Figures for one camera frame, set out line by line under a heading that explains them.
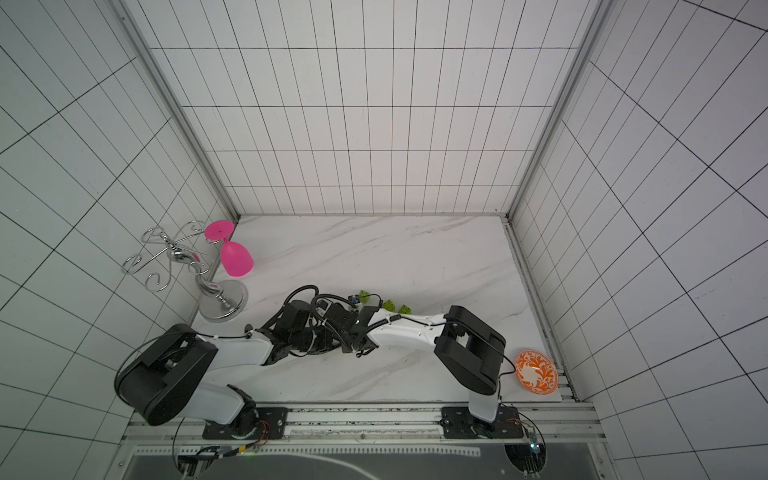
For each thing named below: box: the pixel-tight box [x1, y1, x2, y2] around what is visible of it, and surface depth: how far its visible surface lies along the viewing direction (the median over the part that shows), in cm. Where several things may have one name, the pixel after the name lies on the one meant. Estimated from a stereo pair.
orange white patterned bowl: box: [514, 349, 559, 396], surface depth 79 cm
